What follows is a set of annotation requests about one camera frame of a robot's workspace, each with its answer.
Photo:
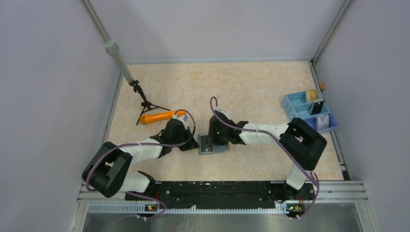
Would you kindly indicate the white patterned card in box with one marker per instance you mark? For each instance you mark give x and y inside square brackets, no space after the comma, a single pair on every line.
[322,122]

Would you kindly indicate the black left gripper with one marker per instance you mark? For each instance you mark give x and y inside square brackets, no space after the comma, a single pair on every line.
[191,145]

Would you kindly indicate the orange toy microphone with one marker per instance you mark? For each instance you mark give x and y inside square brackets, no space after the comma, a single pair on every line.
[148,119]

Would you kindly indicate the black tripod microphone stand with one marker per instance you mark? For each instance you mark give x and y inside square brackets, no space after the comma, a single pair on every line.
[113,50]

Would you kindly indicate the gold card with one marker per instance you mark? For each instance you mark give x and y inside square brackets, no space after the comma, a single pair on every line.
[311,95]

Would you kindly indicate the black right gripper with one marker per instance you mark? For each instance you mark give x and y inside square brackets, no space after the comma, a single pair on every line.
[212,139]

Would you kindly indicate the black card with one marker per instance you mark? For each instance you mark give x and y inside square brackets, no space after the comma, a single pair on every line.
[316,107]
[204,142]

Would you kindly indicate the grey leather card holder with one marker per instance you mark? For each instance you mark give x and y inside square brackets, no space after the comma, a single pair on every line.
[214,149]

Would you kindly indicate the blue compartment organizer box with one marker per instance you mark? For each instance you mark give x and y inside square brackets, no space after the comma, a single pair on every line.
[295,106]

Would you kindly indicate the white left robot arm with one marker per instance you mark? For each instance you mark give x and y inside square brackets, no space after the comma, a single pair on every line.
[107,172]

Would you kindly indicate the small orange wall object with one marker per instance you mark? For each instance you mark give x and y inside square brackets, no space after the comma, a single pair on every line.
[321,85]

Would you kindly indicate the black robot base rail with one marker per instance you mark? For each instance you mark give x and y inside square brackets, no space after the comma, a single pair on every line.
[227,194]

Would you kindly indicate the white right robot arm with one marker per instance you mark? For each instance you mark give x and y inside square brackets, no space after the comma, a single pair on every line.
[299,141]

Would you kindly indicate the white slotted cable duct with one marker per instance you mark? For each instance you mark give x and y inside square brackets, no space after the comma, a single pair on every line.
[139,208]

